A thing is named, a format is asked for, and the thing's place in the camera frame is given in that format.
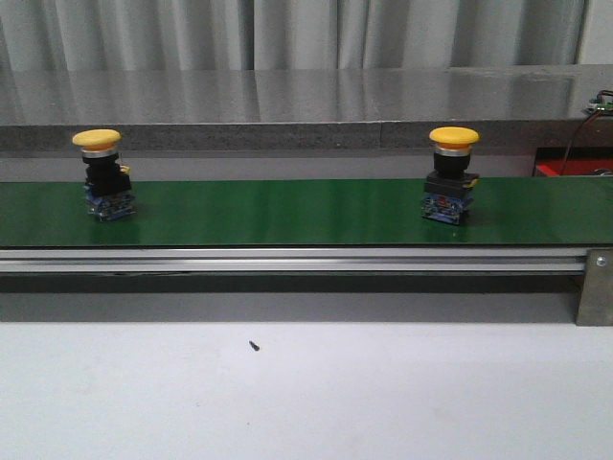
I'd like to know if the yellow mushroom push button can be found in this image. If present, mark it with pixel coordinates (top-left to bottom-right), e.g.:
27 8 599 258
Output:
72 128 135 221
420 126 480 225

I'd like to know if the grey stone shelf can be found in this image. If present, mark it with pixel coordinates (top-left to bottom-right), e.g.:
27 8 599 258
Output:
1 64 612 152

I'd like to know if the green conveyor belt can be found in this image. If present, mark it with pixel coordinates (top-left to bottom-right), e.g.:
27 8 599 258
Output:
1 176 612 247

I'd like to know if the red bin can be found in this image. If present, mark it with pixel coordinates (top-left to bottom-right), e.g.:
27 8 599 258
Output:
533 148 612 177

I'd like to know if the small green circuit board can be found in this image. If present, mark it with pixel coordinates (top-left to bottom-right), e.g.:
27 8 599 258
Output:
583 90 613 116

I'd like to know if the grey curtain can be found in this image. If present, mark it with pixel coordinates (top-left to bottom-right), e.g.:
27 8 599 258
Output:
1 1 612 71

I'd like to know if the aluminium conveyor rail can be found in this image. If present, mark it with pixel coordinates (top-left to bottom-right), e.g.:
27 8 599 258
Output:
1 246 588 273

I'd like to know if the metal conveyor support bracket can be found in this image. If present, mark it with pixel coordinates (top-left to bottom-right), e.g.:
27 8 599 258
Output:
576 248 613 326

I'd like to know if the red orange wire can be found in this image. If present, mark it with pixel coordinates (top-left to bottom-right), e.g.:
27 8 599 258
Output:
560 114 598 177

